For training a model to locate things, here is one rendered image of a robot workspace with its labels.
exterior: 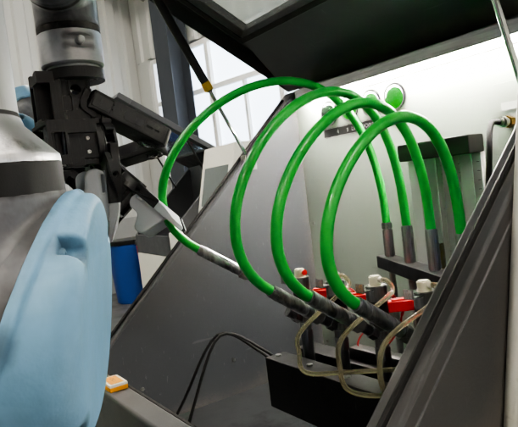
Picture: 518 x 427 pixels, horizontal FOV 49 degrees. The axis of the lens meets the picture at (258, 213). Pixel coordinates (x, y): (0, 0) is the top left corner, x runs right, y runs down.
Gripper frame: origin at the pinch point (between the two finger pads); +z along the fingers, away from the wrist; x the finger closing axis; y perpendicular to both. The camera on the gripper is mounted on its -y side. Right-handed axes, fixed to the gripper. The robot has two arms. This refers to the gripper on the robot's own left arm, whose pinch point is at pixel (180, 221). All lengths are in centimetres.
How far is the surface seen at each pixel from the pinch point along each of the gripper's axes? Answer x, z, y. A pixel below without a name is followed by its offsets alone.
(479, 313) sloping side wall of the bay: 31.2, 36.7, -12.2
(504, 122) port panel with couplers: 7, 29, -42
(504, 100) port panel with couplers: 5, 27, -45
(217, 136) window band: -583, -179, -105
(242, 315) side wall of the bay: -30.8, 15.5, 6.8
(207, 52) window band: -560, -251, -174
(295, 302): 12.1, 22.2, -1.7
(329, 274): 29.4, 23.1, -6.0
